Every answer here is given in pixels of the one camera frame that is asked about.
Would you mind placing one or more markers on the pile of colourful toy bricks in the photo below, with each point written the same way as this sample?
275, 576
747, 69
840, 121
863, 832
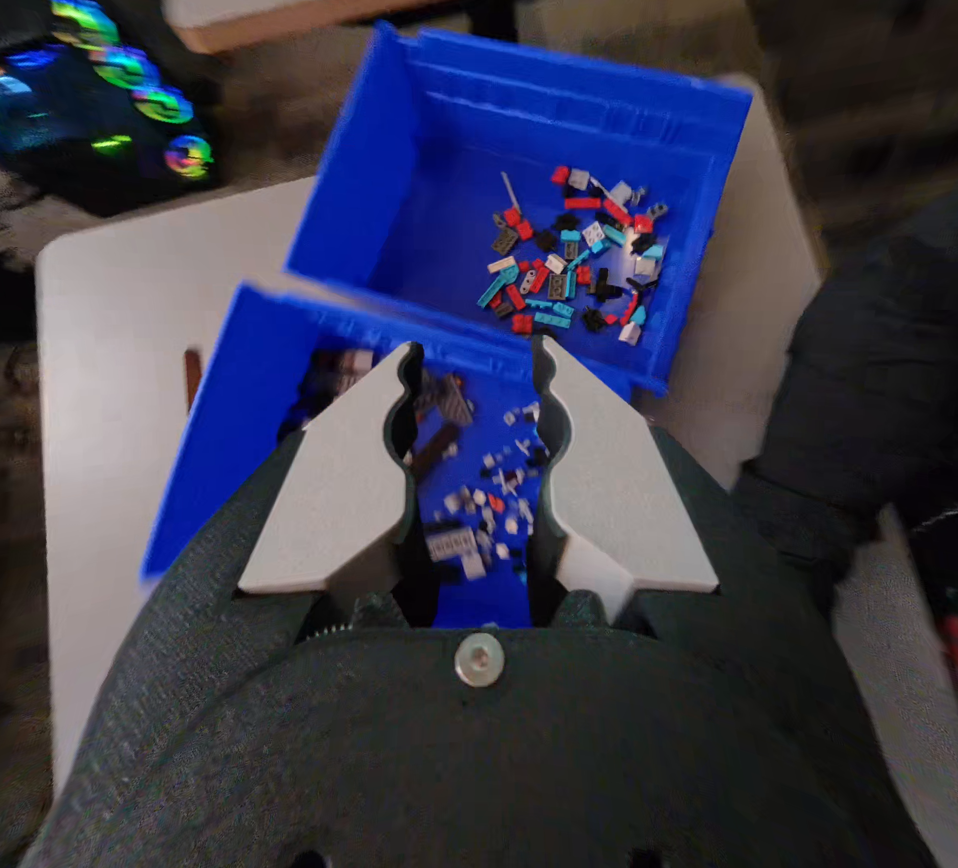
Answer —
569, 262

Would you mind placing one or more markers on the blue bin with grey bricks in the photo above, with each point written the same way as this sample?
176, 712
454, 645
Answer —
247, 374

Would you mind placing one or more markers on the blue bin with teal bricks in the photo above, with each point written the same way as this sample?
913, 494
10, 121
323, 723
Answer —
419, 209

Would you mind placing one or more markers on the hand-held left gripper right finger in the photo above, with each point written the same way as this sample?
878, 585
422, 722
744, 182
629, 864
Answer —
629, 509

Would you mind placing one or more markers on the pile of grey toy bricks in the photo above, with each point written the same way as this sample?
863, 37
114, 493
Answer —
464, 509

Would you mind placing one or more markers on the person's black jacket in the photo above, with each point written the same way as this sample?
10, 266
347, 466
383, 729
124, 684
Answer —
861, 374

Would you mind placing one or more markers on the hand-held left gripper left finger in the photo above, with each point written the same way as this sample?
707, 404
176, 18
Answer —
329, 509

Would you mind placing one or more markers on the computer with rainbow fans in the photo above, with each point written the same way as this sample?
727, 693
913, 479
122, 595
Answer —
112, 97

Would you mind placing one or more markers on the grey desk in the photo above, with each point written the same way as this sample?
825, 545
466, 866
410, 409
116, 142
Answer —
112, 359

